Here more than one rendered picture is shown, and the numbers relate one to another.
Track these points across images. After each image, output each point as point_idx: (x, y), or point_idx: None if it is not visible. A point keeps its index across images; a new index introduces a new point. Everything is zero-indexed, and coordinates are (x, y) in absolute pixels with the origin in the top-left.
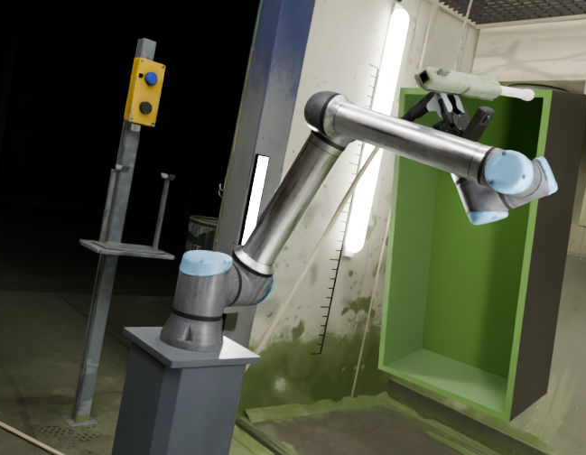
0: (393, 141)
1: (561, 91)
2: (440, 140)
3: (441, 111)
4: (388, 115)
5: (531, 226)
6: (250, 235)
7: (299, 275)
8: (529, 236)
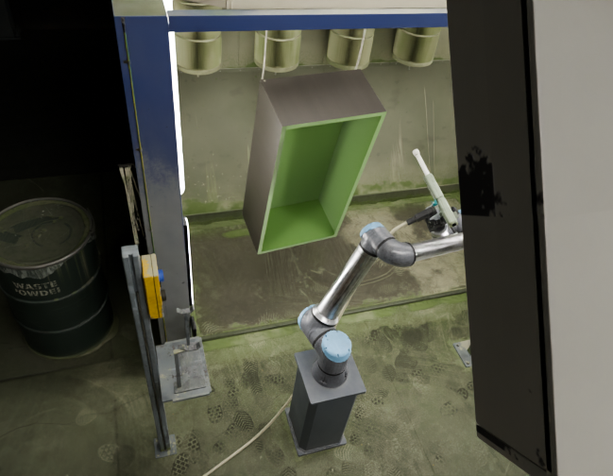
0: (441, 254)
1: (381, 102)
2: (460, 245)
3: (441, 221)
4: (434, 243)
5: (362, 168)
6: (332, 311)
7: (348, 301)
8: (360, 173)
